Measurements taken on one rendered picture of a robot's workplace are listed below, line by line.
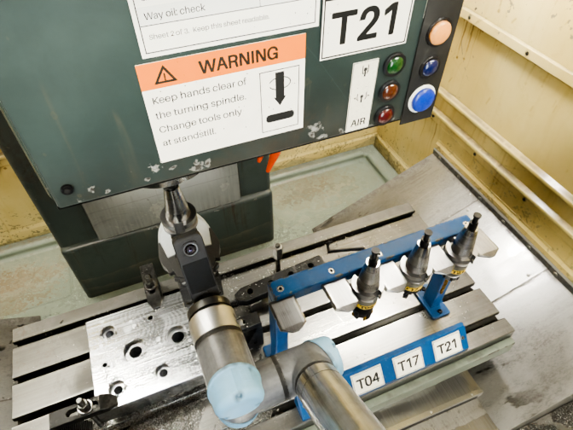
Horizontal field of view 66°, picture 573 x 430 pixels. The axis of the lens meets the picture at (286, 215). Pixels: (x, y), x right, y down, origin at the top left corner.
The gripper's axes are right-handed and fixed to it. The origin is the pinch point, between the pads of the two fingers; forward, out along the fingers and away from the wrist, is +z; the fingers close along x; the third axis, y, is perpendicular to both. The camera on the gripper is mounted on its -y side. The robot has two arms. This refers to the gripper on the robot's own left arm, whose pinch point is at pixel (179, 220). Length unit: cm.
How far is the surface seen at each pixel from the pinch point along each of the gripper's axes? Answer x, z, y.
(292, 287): 16.5, -15.0, 10.6
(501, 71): 101, 27, 6
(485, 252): 57, -22, 12
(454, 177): 99, 28, 49
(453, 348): 54, -29, 40
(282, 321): 12.2, -20.4, 11.7
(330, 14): 17, -21, -44
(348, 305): 24.7, -22.1, 11.7
